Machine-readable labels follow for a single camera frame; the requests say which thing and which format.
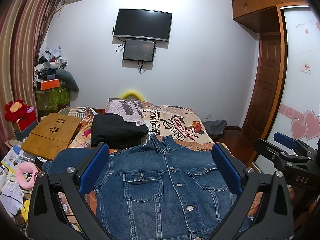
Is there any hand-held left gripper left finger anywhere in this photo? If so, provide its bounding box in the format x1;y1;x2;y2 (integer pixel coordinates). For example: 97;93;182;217
27;142;113;240

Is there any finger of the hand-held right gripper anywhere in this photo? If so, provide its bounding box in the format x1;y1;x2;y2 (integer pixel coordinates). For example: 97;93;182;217
273;132;320;161
254;138;312;168

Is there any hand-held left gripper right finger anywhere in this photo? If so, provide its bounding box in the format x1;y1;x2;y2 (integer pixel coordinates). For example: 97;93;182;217
207;142;294;240

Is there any blue denim jacket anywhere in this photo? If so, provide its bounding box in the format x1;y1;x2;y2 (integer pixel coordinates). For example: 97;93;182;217
41;134;253;240

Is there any grey backpack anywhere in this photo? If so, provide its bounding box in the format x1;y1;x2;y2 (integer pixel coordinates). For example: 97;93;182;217
202;120;228;138

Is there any black jacket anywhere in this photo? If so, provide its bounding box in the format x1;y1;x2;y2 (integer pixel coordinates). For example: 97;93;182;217
90;113;150;149

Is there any white sliding wardrobe door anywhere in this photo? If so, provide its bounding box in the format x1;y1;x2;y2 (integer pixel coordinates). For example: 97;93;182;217
251;2;320;172

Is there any wooden door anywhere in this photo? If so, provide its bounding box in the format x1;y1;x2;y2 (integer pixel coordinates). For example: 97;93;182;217
241;33;282;146

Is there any wooden lap desk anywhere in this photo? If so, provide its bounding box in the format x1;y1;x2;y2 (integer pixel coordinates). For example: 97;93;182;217
21;112;82;161

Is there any pink neck pillow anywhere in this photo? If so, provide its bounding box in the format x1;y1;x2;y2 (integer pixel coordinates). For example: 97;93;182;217
15;162;39;191

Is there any printed blanket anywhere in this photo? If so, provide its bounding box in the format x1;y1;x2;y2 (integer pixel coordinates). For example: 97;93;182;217
57;99;265;232

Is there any yellow cloth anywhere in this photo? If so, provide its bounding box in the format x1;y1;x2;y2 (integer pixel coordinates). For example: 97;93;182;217
21;199;32;222

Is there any stack of papers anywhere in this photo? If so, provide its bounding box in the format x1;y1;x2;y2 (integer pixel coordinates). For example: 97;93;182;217
0;144;38;178

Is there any red box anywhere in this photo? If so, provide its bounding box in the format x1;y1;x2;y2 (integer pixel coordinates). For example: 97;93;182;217
14;110;39;133

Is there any green patterned cloth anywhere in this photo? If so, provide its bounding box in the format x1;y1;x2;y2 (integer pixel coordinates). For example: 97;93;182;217
34;86;71;111

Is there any yellow hoop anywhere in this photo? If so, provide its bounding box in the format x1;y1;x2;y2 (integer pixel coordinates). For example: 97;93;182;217
119;89;146;101

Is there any orange box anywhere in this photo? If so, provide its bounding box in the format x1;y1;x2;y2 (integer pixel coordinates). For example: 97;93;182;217
40;79;61;91

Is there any red plush toy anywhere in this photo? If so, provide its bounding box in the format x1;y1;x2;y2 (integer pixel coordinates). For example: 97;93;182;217
4;99;29;123

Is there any pile of clutter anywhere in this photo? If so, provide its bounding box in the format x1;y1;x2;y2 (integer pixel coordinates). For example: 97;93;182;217
33;45;68;85

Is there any small black monitor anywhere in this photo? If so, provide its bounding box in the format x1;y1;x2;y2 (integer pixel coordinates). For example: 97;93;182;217
122;38;156;63

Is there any wooden overhead cabinet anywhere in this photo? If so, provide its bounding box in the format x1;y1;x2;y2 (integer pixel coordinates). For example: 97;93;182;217
232;0;313;33

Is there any striped curtain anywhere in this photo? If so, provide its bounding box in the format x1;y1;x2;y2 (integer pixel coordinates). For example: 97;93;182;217
0;0;66;142

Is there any black wall television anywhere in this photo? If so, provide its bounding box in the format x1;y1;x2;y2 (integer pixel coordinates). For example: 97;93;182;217
113;8;173;42

